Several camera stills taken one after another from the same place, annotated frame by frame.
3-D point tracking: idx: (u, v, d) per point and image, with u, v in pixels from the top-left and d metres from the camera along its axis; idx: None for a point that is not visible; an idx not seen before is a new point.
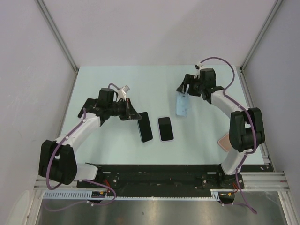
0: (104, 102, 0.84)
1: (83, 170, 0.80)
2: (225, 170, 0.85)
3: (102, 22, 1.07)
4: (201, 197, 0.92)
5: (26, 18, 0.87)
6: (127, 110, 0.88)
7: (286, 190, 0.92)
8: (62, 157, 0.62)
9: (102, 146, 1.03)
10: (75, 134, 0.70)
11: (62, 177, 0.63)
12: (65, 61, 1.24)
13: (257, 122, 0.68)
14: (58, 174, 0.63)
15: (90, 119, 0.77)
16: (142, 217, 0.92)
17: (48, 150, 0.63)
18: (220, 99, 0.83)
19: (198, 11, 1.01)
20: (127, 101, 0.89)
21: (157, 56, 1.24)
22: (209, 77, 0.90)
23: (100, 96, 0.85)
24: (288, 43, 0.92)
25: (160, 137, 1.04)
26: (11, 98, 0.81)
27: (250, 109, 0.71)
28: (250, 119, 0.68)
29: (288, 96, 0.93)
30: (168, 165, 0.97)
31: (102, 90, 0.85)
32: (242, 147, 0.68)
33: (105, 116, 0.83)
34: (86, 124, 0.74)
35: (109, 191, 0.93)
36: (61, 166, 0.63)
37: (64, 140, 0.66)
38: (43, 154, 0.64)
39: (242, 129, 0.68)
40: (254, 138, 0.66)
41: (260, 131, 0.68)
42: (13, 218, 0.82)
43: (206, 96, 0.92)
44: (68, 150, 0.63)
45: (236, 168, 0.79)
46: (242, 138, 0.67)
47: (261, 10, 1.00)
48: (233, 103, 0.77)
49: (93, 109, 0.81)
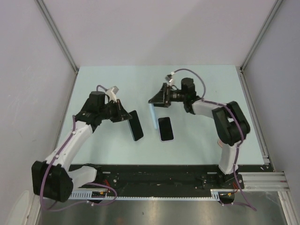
0: (94, 107, 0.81)
1: (81, 178, 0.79)
2: (223, 170, 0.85)
3: (102, 22, 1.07)
4: (201, 197, 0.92)
5: (25, 18, 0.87)
6: (119, 111, 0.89)
7: (286, 190, 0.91)
8: (54, 179, 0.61)
9: (101, 147, 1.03)
10: (65, 151, 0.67)
11: (58, 196, 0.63)
12: (65, 61, 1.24)
13: (237, 113, 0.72)
14: (53, 193, 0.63)
15: (81, 130, 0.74)
16: (142, 217, 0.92)
17: (39, 172, 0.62)
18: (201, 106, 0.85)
19: (198, 11, 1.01)
20: (118, 102, 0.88)
21: (157, 56, 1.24)
22: (191, 89, 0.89)
23: (90, 100, 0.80)
24: (288, 43, 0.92)
25: (160, 137, 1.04)
26: (11, 98, 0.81)
27: (228, 103, 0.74)
28: (230, 112, 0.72)
29: (287, 96, 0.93)
30: (168, 165, 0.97)
31: (93, 93, 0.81)
32: (232, 140, 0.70)
33: (96, 122, 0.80)
34: (76, 136, 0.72)
35: (109, 191, 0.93)
36: (54, 186, 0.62)
37: (55, 160, 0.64)
38: (35, 176, 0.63)
39: (226, 123, 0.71)
40: (239, 128, 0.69)
41: (243, 120, 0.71)
42: (13, 219, 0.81)
43: (188, 108, 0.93)
44: (60, 171, 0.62)
45: (233, 164, 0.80)
46: (229, 131, 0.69)
47: (261, 10, 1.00)
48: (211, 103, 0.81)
49: (82, 117, 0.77)
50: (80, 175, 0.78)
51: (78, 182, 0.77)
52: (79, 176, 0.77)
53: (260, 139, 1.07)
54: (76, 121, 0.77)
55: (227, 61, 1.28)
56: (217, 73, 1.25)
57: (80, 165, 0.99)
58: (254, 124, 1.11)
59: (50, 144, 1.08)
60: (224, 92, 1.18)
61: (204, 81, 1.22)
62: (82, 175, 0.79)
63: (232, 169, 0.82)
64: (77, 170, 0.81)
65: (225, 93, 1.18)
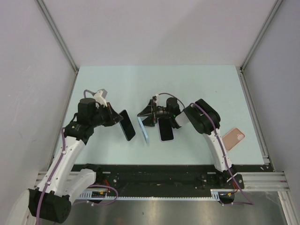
0: (85, 117, 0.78)
1: (79, 188, 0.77)
2: (220, 168, 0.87)
3: (102, 22, 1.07)
4: (201, 197, 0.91)
5: (25, 18, 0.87)
6: (111, 116, 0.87)
7: (286, 190, 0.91)
8: (48, 206, 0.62)
9: (101, 147, 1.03)
10: (57, 174, 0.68)
11: (56, 219, 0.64)
12: (65, 61, 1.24)
13: (204, 105, 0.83)
14: (51, 216, 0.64)
15: (72, 147, 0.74)
16: (142, 217, 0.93)
17: (33, 199, 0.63)
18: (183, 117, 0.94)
19: (198, 11, 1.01)
20: (109, 107, 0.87)
21: (157, 56, 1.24)
22: (176, 109, 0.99)
23: (79, 110, 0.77)
24: (288, 43, 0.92)
25: (160, 137, 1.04)
26: (11, 98, 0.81)
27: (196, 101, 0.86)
28: (198, 107, 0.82)
29: (287, 97, 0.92)
30: (169, 165, 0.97)
31: (81, 102, 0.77)
32: (206, 129, 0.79)
33: (87, 133, 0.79)
34: (67, 156, 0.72)
35: (109, 191, 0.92)
36: (50, 212, 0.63)
37: (47, 187, 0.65)
38: (31, 203, 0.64)
39: (196, 116, 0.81)
40: (207, 116, 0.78)
41: (211, 109, 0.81)
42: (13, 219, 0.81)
43: (174, 124, 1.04)
44: (53, 198, 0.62)
45: (223, 156, 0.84)
46: (200, 121, 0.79)
47: (262, 10, 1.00)
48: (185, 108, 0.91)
49: (71, 131, 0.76)
50: (77, 185, 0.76)
51: (76, 193, 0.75)
52: (76, 189, 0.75)
53: (260, 139, 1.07)
54: (65, 135, 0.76)
55: (227, 61, 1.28)
56: (217, 73, 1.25)
57: (81, 165, 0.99)
58: (254, 124, 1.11)
59: (50, 144, 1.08)
60: (224, 92, 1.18)
61: (204, 81, 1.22)
62: (79, 184, 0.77)
63: (226, 166, 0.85)
64: (73, 180, 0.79)
65: (225, 93, 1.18)
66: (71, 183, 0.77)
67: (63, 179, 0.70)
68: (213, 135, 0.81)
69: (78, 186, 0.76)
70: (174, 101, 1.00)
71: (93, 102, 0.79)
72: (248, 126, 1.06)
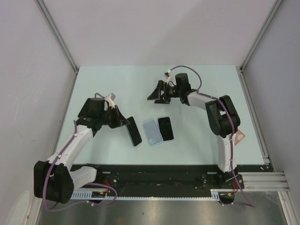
0: (95, 112, 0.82)
1: (82, 179, 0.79)
2: (222, 168, 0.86)
3: (102, 22, 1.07)
4: (201, 197, 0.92)
5: (25, 18, 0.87)
6: (118, 117, 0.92)
7: (286, 190, 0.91)
8: (56, 177, 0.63)
9: (101, 148, 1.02)
10: (67, 151, 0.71)
11: (59, 197, 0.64)
12: (65, 62, 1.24)
13: (228, 106, 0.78)
14: (55, 193, 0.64)
15: (83, 132, 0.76)
16: (142, 217, 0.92)
17: (41, 170, 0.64)
18: (196, 98, 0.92)
19: (198, 11, 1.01)
20: (116, 108, 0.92)
21: (157, 56, 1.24)
22: (184, 82, 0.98)
23: (91, 106, 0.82)
24: (288, 43, 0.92)
25: (161, 137, 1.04)
26: (11, 98, 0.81)
27: (220, 97, 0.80)
28: (223, 106, 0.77)
29: (288, 96, 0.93)
30: (171, 165, 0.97)
31: (93, 99, 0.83)
32: (223, 131, 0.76)
33: (96, 125, 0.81)
34: (78, 138, 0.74)
35: (109, 191, 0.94)
36: (56, 185, 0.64)
37: (57, 160, 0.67)
38: (38, 176, 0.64)
39: (218, 116, 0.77)
40: (230, 120, 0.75)
41: (234, 113, 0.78)
42: (12, 219, 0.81)
43: (183, 100, 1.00)
44: (62, 169, 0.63)
45: (230, 160, 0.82)
46: (221, 123, 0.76)
47: (261, 10, 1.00)
48: (205, 96, 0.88)
49: (83, 122, 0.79)
50: (80, 175, 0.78)
51: (78, 183, 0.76)
52: (79, 176, 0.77)
53: (260, 139, 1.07)
54: (77, 124, 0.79)
55: (227, 61, 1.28)
56: (217, 73, 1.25)
57: (79, 165, 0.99)
58: (254, 124, 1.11)
59: (50, 144, 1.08)
60: (224, 91, 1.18)
61: (204, 81, 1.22)
62: (82, 176, 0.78)
63: (230, 168, 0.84)
64: (77, 171, 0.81)
65: (225, 93, 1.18)
66: (74, 172, 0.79)
67: (72, 158, 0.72)
68: (228, 138, 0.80)
69: (82, 176, 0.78)
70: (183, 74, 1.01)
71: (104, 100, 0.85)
72: (248, 126, 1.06)
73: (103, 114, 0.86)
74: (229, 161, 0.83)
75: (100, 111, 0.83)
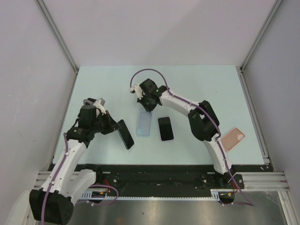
0: (86, 122, 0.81)
1: (82, 187, 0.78)
2: (220, 171, 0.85)
3: (102, 22, 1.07)
4: (201, 197, 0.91)
5: (25, 18, 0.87)
6: (110, 123, 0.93)
7: (286, 190, 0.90)
8: (53, 205, 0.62)
9: (101, 147, 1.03)
10: (61, 174, 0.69)
11: (59, 221, 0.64)
12: (65, 62, 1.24)
13: (210, 111, 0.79)
14: (54, 218, 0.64)
15: (75, 149, 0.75)
16: (142, 217, 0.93)
17: (36, 199, 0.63)
18: (169, 100, 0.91)
19: (198, 11, 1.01)
20: (108, 114, 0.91)
21: (157, 56, 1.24)
22: (148, 85, 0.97)
23: (81, 115, 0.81)
24: (288, 44, 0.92)
25: (161, 137, 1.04)
26: (11, 98, 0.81)
27: (199, 103, 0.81)
28: (203, 111, 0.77)
29: (288, 97, 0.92)
30: (168, 165, 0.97)
31: (84, 108, 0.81)
32: (207, 135, 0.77)
33: (88, 136, 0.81)
34: (71, 157, 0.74)
35: (109, 191, 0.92)
36: (54, 212, 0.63)
37: (51, 187, 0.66)
38: (34, 204, 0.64)
39: (200, 122, 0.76)
40: (214, 125, 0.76)
41: (214, 117, 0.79)
42: (13, 219, 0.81)
43: (155, 100, 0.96)
44: (57, 197, 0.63)
45: (224, 160, 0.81)
46: (206, 129, 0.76)
47: (261, 11, 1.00)
48: (183, 101, 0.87)
49: (73, 134, 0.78)
50: (79, 185, 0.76)
51: (78, 194, 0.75)
52: (78, 188, 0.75)
53: (260, 139, 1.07)
54: (68, 138, 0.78)
55: (228, 61, 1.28)
56: (217, 73, 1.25)
57: (81, 165, 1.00)
58: (255, 124, 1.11)
59: (50, 144, 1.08)
60: (224, 91, 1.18)
61: (204, 81, 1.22)
62: (81, 185, 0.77)
63: (226, 168, 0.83)
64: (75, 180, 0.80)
65: (225, 93, 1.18)
66: (73, 183, 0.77)
67: (68, 179, 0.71)
68: (214, 140, 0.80)
69: (81, 186, 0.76)
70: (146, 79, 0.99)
71: (94, 108, 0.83)
72: (248, 126, 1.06)
73: (95, 122, 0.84)
74: (223, 161, 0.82)
75: (90, 121, 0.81)
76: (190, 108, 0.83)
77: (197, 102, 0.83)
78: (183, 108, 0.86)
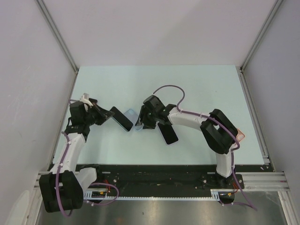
0: (78, 119, 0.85)
1: (85, 182, 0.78)
2: (223, 174, 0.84)
3: (102, 22, 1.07)
4: (201, 197, 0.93)
5: (25, 18, 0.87)
6: (101, 112, 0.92)
7: (286, 190, 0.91)
8: (66, 184, 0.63)
9: (101, 147, 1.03)
10: (67, 158, 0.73)
11: (73, 203, 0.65)
12: (65, 62, 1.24)
13: (223, 121, 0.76)
14: (68, 200, 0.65)
15: (76, 138, 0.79)
16: (142, 217, 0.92)
17: (48, 183, 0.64)
18: (180, 118, 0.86)
19: (198, 10, 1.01)
20: (96, 105, 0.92)
21: (156, 56, 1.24)
22: (154, 103, 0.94)
23: (72, 114, 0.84)
24: (288, 44, 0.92)
25: (165, 140, 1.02)
26: (12, 98, 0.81)
27: (211, 114, 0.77)
28: (218, 123, 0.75)
29: (288, 97, 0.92)
30: (167, 165, 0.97)
31: (71, 107, 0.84)
32: (227, 147, 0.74)
33: (86, 131, 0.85)
34: (73, 145, 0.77)
35: (109, 191, 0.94)
36: (68, 193, 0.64)
37: (60, 168, 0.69)
38: (45, 190, 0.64)
39: (218, 134, 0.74)
40: (232, 136, 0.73)
41: (230, 126, 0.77)
42: (12, 219, 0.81)
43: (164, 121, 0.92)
44: (69, 176, 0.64)
45: (232, 166, 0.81)
46: (222, 141, 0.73)
47: (261, 11, 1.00)
48: (193, 115, 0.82)
49: (72, 130, 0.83)
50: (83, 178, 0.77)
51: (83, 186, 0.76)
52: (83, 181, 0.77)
53: (260, 139, 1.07)
54: (67, 133, 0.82)
55: (228, 62, 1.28)
56: (217, 73, 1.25)
57: (80, 165, 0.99)
58: (254, 124, 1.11)
59: (50, 144, 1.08)
60: (223, 91, 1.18)
61: (204, 81, 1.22)
62: (83, 179, 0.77)
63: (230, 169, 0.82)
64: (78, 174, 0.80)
65: (225, 93, 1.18)
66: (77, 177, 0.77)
67: (73, 164, 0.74)
68: (229, 151, 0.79)
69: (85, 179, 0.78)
70: (151, 96, 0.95)
71: (81, 104, 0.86)
72: (248, 126, 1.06)
73: (86, 116, 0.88)
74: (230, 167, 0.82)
75: (82, 116, 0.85)
76: (201, 120, 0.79)
77: (207, 114, 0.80)
78: (194, 123, 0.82)
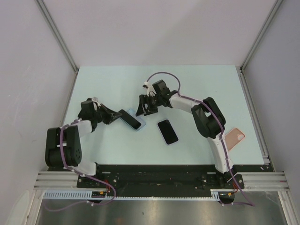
0: (88, 114, 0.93)
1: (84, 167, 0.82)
2: (221, 169, 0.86)
3: (102, 22, 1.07)
4: (201, 197, 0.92)
5: (26, 18, 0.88)
6: (108, 111, 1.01)
7: (286, 190, 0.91)
8: (70, 134, 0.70)
9: (101, 148, 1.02)
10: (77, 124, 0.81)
11: (71, 156, 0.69)
12: (65, 62, 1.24)
13: (213, 108, 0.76)
14: (68, 152, 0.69)
15: (85, 122, 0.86)
16: (142, 217, 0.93)
17: (55, 132, 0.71)
18: (179, 102, 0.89)
19: (198, 11, 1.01)
20: (104, 105, 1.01)
21: (157, 56, 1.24)
22: (162, 87, 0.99)
23: (83, 108, 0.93)
24: (288, 43, 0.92)
25: (165, 140, 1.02)
26: (11, 98, 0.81)
27: (204, 100, 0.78)
28: (208, 108, 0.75)
29: (288, 96, 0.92)
30: (167, 165, 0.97)
31: (82, 103, 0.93)
32: (212, 133, 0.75)
33: (93, 124, 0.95)
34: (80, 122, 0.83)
35: (109, 191, 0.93)
36: (70, 145, 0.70)
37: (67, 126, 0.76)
38: (49, 140, 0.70)
39: (204, 118, 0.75)
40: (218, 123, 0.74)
41: (219, 114, 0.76)
42: (12, 218, 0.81)
43: (166, 103, 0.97)
44: (73, 130, 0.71)
45: (226, 159, 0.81)
46: (208, 126, 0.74)
47: (261, 11, 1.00)
48: (189, 99, 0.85)
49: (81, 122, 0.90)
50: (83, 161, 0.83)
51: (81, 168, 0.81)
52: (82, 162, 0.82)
53: (260, 139, 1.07)
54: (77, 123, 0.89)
55: (228, 62, 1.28)
56: (217, 73, 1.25)
57: None
58: (254, 124, 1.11)
59: None
60: (223, 91, 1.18)
61: (205, 81, 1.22)
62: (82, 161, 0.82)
63: (228, 168, 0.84)
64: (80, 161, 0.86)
65: (225, 93, 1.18)
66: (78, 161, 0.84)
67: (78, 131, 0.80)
68: (218, 138, 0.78)
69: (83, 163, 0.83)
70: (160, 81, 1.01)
71: (92, 101, 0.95)
72: (248, 126, 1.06)
73: (95, 112, 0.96)
74: (225, 161, 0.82)
75: (92, 111, 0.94)
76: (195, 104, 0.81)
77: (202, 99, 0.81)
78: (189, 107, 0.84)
